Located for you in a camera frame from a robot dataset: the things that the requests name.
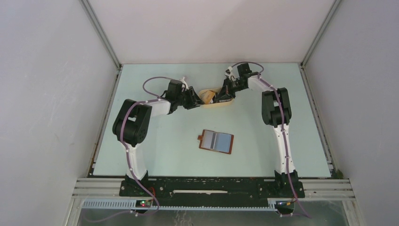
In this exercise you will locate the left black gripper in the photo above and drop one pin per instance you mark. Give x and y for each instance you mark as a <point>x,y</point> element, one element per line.
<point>194,100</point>

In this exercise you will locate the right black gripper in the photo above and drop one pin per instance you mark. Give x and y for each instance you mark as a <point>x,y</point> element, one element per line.
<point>227,92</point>

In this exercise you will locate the beige oval tray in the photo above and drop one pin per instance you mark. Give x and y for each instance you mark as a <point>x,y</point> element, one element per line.
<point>214,105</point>

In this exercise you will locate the gold credit card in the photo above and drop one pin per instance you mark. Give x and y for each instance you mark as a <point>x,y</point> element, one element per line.
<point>208,96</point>

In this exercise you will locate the brown leather card holder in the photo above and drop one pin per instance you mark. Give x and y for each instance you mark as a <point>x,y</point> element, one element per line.
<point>223,142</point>

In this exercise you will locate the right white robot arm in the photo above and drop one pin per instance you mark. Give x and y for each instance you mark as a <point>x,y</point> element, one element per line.
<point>275,108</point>

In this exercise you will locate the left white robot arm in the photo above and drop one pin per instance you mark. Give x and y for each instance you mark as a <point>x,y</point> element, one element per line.
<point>132,122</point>

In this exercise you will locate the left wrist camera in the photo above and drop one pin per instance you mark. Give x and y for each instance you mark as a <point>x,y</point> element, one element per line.
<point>185,82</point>

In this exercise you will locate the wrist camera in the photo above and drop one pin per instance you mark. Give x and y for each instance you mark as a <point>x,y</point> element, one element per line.
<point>229,72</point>
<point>185,82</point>

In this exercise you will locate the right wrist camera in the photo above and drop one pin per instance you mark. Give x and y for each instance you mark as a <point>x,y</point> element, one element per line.
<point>229,72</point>

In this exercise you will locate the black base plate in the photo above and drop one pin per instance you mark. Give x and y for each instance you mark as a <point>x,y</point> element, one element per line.
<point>213,191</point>

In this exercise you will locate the grey cable duct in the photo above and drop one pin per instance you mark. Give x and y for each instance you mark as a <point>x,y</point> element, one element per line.
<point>132,204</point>

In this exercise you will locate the aluminium frame rail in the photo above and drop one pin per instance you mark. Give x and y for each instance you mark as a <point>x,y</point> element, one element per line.
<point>314,189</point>

